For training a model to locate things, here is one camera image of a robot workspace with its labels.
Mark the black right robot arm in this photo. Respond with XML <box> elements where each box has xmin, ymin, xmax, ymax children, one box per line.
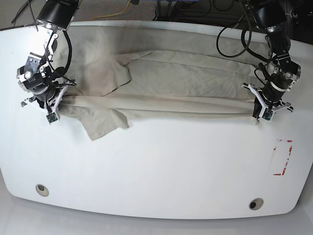
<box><xmin>17</xmin><ymin>0</ymin><xmax>81</xmax><ymax>122</ymax></box>

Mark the yellow cable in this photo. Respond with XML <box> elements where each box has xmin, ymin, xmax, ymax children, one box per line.
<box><xmin>89</xmin><ymin>0</ymin><xmax>130</xmax><ymax>21</ymax></box>

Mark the beige t-shirt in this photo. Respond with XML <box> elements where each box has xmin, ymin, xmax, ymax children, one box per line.
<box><xmin>60</xmin><ymin>26</ymin><xmax>259</xmax><ymax>140</ymax></box>

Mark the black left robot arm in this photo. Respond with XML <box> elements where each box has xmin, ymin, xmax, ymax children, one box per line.
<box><xmin>235</xmin><ymin>0</ymin><xmax>301</xmax><ymax>121</ymax></box>

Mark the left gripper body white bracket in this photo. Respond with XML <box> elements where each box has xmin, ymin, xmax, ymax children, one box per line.
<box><xmin>242</xmin><ymin>83</ymin><xmax>293</xmax><ymax>115</ymax></box>

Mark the red tape rectangle marking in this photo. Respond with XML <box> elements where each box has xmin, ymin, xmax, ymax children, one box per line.
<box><xmin>270</xmin><ymin>139</ymin><xmax>293</xmax><ymax>176</ymax></box>

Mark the left table cable grommet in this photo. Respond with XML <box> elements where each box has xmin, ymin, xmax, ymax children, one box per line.
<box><xmin>35</xmin><ymin>184</ymin><xmax>49</xmax><ymax>197</ymax></box>

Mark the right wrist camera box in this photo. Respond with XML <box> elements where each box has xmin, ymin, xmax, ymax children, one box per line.
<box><xmin>46</xmin><ymin>112</ymin><xmax>60</xmax><ymax>124</ymax></box>

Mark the right table cable grommet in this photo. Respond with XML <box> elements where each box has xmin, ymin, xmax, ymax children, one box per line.
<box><xmin>248</xmin><ymin>198</ymin><xmax>264</xmax><ymax>211</ymax></box>

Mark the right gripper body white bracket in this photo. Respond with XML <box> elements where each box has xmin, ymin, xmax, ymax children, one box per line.
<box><xmin>21</xmin><ymin>84</ymin><xmax>69</xmax><ymax>115</ymax></box>

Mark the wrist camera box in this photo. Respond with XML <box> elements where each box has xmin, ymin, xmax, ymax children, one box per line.
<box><xmin>46</xmin><ymin>112</ymin><xmax>60</xmax><ymax>124</ymax></box>
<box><xmin>262</xmin><ymin>108</ymin><xmax>275</xmax><ymax>121</ymax></box>

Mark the table cable grommet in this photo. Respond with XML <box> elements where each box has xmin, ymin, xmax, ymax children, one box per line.
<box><xmin>248</xmin><ymin>198</ymin><xmax>264</xmax><ymax>211</ymax></box>
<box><xmin>35</xmin><ymin>184</ymin><xmax>49</xmax><ymax>197</ymax></box>

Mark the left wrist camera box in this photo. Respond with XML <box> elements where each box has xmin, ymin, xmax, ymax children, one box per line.
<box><xmin>262</xmin><ymin>108</ymin><xmax>275</xmax><ymax>121</ymax></box>

